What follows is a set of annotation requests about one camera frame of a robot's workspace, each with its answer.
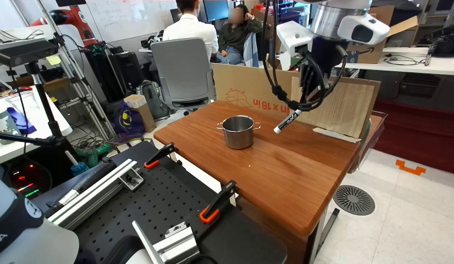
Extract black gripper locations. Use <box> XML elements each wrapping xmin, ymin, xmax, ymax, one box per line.
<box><xmin>286</xmin><ymin>36</ymin><xmax>350</xmax><ymax>114</ymax></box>

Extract round metal floor drain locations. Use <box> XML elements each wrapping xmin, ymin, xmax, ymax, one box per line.
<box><xmin>333</xmin><ymin>183</ymin><xmax>378</xmax><ymax>217</ymax></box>

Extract orange floor tape marker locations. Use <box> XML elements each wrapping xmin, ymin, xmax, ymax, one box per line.
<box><xmin>394</xmin><ymin>158</ymin><xmax>428</xmax><ymax>177</ymax></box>

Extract black cables on desk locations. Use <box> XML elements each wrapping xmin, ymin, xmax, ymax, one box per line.
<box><xmin>381</xmin><ymin>51</ymin><xmax>429</xmax><ymax>68</ymax></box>

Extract wooden board backstop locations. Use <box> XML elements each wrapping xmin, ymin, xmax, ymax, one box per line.
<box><xmin>289</xmin><ymin>73</ymin><xmax>378</xmax><ymax>140</ymax></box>

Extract long aluminium extrusion rail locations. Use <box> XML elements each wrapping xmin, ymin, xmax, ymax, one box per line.
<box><xmin>45</xmin><ymin>158</ymin><xmax>139</xmax><ymax>231</ymax></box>

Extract large brown cardboard sheet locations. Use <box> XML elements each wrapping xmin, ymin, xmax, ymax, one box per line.
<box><xmin>211</xmin><ymin>63</ymin><xmax>382</xmax><ymax>124</ymax></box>

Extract short aluminium extrusion rail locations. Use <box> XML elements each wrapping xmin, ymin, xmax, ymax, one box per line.
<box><xmin>130</xmin><ymin>218</ymin><xmax>202</xmax><ymax>264</ymax></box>

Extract small cardboard box with label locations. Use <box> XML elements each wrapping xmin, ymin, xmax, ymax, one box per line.
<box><xmin>123</xmin><ymin>92</ymin><xmax>158</xmax><ymax>133</ymax></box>

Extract black clamp with orange handle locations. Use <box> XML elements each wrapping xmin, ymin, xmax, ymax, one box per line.
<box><xmin>142</xmin><ymin>142</ymin><xmax>177</xmax><ymax>171</ymax></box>
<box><xmin>196</xmin><ymin>180</ymin><xmax>239</xmax><ymax>225</ymax></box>

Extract grey office chair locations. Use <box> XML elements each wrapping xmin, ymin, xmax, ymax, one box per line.
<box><xmin>149</xmin><ymin>36</ymin><xmax>218</xmax><ymax>117</ymax></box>

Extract black computer monitor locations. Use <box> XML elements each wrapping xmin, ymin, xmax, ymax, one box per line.
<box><xmin>202</xmin><ymin>0</ymin><xmax>234</xmax><ymax>23</ymax></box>

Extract open Amazon cardboard box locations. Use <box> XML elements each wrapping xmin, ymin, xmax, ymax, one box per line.
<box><xmin>357</xmin><ymin>4</ymin><xmax>420</xmax><ymax>65</ymax></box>

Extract white side table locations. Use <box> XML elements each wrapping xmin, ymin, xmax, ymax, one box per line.
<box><xmin>0</xmin><ymin>85</ymin><xmax>75</xmax><ymax>168</ymax></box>

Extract silver metal rack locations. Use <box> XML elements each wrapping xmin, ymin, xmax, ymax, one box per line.
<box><xmin>37</xmin><ymin>0</ymin><xmax>117</xmax><ymax>142</ymax></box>

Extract black and white marker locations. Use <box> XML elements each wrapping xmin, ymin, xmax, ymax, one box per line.
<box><xmin>272</xmin><ymin>108</ymin><xmax>305</xmax><ymax>134</ymax></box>

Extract person in dark jacket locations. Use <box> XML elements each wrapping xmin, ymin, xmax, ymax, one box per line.
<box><xmin>217</xmin><ymin>2</ymin><xmax>265</xmax><ymax>65</ymax></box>

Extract black camera on tripod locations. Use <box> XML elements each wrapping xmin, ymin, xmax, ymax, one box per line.
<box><xmin>0</xmin><ymin>36</ymin><xmax>78</xmax><ymax>162</ymax></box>

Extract whiteboard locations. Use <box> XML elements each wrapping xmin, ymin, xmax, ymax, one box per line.
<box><xmin>85</xmin><ymin>0</ymin><xmax>180</xmax><ymax>43</ymax></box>

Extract black computer tower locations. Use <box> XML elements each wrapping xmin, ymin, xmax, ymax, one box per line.
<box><xmin>82</xmin><ymin>42</ymin><xmax>147</xmax><ymax>105</ymax></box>

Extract black perforated breadboard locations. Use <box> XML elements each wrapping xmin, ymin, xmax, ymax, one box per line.
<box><xmin>29</xmin><ymin>140</ymin><xmax>290</xmax><ymax>264</ymax></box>

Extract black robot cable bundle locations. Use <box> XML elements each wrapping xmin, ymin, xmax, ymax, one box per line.
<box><xmin>261</xmin><ymin>0</ymin><xmax>352</xmax><ymax>112</ymax></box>

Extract person in white shirt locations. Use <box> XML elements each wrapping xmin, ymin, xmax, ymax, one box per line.
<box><xmin>161</xmin><ymin>0</ymin><xmax>221</xmax><ymax>63</ymax></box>

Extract grey metal table frame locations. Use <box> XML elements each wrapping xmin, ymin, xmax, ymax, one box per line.
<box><xmin>311</xmin><ymin>206</ymin><xmax>341</xmax><ymax>261</ymax></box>

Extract white desk with grey legs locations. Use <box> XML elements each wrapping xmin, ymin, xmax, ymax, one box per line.
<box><xmin>341</xmin><ymin>45</ymin><xmax>454</xmax><ymax>79</ymax></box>

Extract silver metal cup with handles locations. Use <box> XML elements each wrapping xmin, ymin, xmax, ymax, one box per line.
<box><xmin>217</xmin><ymin>114</ymin><xmax>262</xmax><ymax>151</ymax></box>

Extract black controller with red lights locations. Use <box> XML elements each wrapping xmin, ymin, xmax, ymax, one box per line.
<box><xmin>0</xmin><ymin>159</ymin><xmax>54</xmax><ymax>200</ymax></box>

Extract purple bag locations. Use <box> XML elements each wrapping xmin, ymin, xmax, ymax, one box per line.
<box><xmin>108</xmin><ymin>99</ymin><xmax>147</xmax><ymax>140</ymax></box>

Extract green object on floor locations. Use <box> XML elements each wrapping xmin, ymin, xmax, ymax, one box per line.
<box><xmin>73</xmin><ymin>142</ymin><xmax>113</xmax><ymax>171</ymax></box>

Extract silver corner bracket plate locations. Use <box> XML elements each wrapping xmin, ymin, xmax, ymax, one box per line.
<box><xmin>119</xmin><ymin>167</ymin><xmax>147</xmax><ymax>192</ymax></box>

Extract blue cloth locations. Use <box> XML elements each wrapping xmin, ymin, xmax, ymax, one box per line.
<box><xmin>4</xmin><ymin>105</ymin><xmax>38</xmax><ymax>136</ymax></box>

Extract red carpet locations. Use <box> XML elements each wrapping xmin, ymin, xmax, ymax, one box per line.
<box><xmin>372</xmin><ymin>99</ymin><xmax>454</xmax><ymax>177</ymax></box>

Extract red machine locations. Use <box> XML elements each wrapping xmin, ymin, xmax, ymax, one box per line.
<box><xmin>50</xmin><ymin>4</ymin><xmax>100</xmax><ymax>48</ymax></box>

